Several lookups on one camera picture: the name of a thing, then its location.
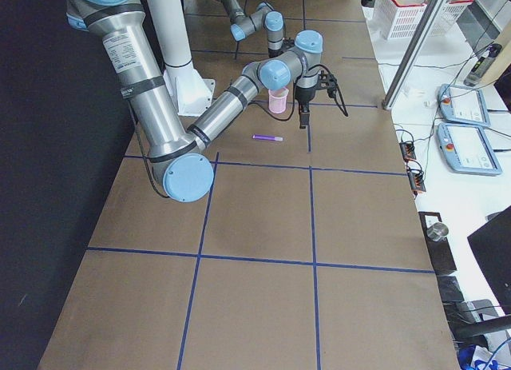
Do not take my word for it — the near teach pendant tablet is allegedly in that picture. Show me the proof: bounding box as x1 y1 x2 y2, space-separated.
437 123 502 177

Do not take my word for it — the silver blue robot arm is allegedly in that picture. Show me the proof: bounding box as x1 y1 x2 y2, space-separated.
67 0 323 202
220 0 284 58

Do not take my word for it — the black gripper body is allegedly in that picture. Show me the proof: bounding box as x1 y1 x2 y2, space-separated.
295 86 315 106

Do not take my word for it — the computer monitor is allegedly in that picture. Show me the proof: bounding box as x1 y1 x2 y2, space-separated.
468 208 511 314

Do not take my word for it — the aluminium frame post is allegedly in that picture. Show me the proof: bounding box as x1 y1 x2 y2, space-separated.
382 0 448 110

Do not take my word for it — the purple highlighter pen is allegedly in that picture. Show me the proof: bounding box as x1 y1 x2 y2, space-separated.
252 134 283 142

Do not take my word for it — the teach pendant tablet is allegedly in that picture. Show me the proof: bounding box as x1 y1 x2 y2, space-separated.
437 123 502 177
438 84 490 128

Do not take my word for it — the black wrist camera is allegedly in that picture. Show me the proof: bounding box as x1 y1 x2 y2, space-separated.
316 70 338 99

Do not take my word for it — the small metal cup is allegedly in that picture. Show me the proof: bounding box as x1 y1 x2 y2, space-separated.
426 222 449 242

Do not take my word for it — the black camera cable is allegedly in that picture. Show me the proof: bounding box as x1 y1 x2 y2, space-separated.
311 64 349 117

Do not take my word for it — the pink mesh pen holder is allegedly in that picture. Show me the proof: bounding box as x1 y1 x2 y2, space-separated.
268 87 289 114

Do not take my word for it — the far teach pendant tablet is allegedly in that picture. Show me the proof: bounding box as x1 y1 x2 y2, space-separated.
438 84 490 128

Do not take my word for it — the red white plastic basket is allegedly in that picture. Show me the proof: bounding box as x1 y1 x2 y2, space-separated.
371 0 473 40

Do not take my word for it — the orange black connector box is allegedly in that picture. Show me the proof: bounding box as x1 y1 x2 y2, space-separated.
399 141 416 161

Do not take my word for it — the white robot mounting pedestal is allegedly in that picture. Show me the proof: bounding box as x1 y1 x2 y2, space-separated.
147 0 216 117

